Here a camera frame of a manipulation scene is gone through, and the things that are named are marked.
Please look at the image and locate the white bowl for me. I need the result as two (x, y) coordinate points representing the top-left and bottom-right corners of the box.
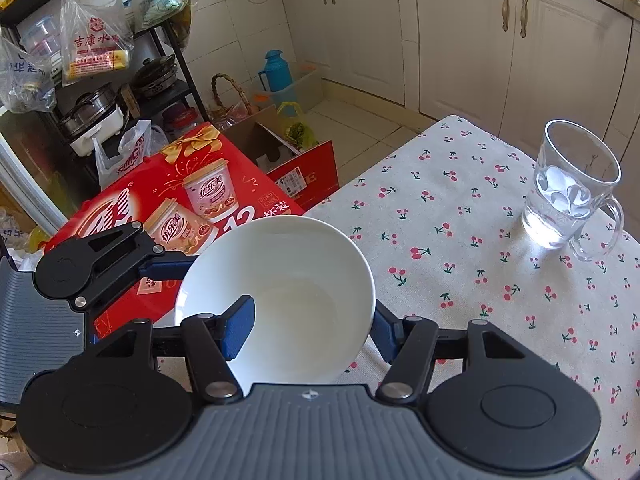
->
(174, 216), (375, 391)

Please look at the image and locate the wicker basket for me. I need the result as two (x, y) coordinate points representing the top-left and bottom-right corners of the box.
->
(208, 73), (259, 131)

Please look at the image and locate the cherry-print tablecloth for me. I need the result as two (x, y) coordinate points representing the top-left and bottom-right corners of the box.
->
(307, 116), (639, 479)

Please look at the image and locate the glass water mug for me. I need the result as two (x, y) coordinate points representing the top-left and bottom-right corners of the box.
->
(522, 119), (625, 261)

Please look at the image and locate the white red shopping bag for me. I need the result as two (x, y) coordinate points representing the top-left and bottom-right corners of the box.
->
(92, 120), (152, 190)

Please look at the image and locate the black storage rack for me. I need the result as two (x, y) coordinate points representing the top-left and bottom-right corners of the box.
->
(0, 0), (212, 196)

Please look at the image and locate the red drink carton box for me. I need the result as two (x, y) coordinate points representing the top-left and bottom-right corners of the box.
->
(41, 121), (342, 338)

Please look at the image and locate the white plastic bag with noodles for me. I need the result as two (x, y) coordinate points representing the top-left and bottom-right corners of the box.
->
(60, 0), (134, 87)

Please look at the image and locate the electric cooking pot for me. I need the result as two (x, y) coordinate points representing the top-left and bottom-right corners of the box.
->
(60, 84), (125, 157)

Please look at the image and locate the open cardboard box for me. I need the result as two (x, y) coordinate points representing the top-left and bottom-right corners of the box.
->
(221, 64), (327, 172)

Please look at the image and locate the teal thermos flask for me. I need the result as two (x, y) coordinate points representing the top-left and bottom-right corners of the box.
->
(258, 50), (293, 92)

